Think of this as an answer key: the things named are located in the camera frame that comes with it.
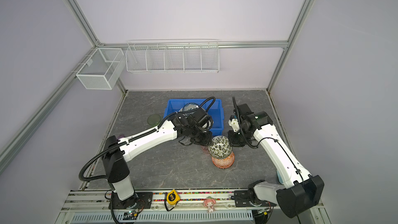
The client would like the teal plastic trowel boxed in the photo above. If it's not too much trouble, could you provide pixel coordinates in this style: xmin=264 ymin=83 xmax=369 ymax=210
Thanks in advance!
xmin=277 ymin=175 xmax=283 ymax=184

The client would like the pink glass cup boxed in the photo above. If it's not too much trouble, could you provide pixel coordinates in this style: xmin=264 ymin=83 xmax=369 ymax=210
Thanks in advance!
xmin=201 ymin=146 xmax=209 ymax=155

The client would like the white wire wall rack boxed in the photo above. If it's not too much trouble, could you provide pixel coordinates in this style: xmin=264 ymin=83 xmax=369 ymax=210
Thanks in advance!
xmin=125 ymin=39 xmax=220 ymax=73

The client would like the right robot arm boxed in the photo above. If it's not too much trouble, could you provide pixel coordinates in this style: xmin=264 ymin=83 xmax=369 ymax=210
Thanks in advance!
xmin=228 ymin=101 xmax=324 ymax=218

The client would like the green glass cup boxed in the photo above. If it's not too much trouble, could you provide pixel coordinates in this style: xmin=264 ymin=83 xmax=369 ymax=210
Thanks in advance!
xmin=147 ymin=114 xmax=162 ymax=127

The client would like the cream painted plate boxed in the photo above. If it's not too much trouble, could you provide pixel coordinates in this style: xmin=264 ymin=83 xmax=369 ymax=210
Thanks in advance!
xmin=177 ymin=109 xmax=186 ymax=118

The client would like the pink doll figurine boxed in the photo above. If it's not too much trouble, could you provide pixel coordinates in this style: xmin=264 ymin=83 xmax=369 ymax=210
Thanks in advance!
xmin=203 ymin=197 xmax=217 ymax=213

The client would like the blue patterned bowl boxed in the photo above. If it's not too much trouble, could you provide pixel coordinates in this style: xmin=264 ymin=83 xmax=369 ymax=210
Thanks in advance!
xmin=181 ymin=103 xmax=199 ymax=112

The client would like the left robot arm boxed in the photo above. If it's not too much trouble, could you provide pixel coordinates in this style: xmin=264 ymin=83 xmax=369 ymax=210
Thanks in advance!
xmin=78 ymin=96 xmax=216 ymax=208

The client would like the blue plastic bin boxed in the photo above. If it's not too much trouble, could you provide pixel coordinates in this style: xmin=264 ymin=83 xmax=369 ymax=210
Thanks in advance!
xmin=163 ymin=99 xmax=224 ymax=136

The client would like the yellow tape measure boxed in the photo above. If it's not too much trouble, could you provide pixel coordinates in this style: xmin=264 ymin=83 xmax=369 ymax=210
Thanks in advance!
xmin=164 ymin=189 xmax=180 ymax=212

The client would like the white mesh basket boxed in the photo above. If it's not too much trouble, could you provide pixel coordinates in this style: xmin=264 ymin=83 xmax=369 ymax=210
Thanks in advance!
xmin=76 ymin=48 xmax=125 ymax=90

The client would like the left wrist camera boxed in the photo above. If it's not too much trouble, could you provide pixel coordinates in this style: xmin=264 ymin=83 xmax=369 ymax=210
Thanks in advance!
xmin=187 ymin=108 xmax=212 ymax=130

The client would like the orange patterned bowl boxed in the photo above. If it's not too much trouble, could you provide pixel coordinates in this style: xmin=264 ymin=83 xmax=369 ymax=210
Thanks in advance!
xmin=211 ymin=152 xmax=235 ymax=169

